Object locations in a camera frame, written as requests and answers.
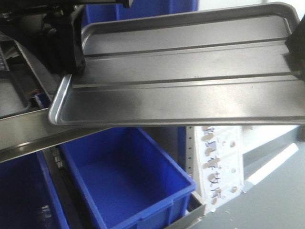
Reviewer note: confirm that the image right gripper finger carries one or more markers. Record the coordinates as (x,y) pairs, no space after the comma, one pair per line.
(296,45)

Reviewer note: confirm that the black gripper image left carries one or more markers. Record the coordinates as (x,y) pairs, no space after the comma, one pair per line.
(49,29)

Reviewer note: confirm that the silver metal tray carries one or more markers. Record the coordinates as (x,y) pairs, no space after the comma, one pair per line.
(216,67)

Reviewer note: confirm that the white labelled sign board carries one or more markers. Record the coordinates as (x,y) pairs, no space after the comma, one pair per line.
(215,162)

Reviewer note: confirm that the open blue plastic bin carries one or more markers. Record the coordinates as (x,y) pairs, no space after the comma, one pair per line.
(127,180)

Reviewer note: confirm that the blue bin far left lower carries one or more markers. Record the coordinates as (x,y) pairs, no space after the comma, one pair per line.
(28,198)

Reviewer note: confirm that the steel front shelf rail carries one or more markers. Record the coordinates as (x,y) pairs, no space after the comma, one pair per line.
(28,133)

